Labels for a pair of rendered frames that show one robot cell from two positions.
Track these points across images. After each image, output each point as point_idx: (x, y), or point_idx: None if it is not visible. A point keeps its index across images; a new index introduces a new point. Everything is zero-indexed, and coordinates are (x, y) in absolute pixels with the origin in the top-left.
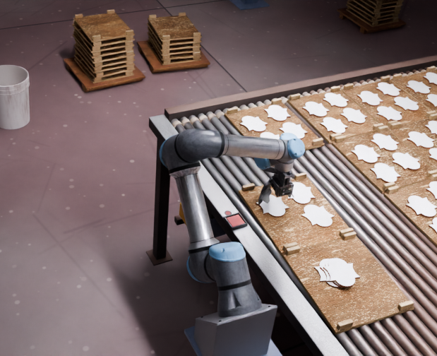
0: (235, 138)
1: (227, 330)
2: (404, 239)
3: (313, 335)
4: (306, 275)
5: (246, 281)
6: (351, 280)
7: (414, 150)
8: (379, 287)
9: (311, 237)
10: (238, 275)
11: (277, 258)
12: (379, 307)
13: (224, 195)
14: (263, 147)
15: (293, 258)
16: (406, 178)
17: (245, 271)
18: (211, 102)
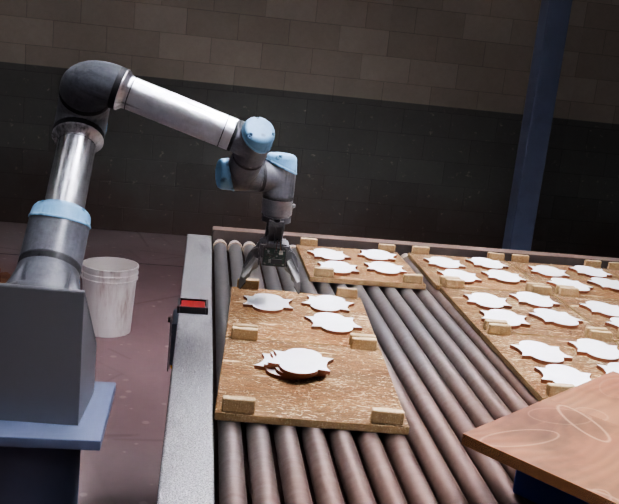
0: (150, 83)
1: None
2: (474, 376)
3: (174, 413)
4: (239, 358)
5: (57, 252)
6: (309, 369)
7: (584, 315)
8: (361, 395)
9: (297, 336)
10: (48, 238)
11: (218, 345)
12: (334, 411)
13: (209, 290)
14: (196, 110)
15: (238, 343)
16: (541, 330)
17: (65, 239)
18: (285, 233)
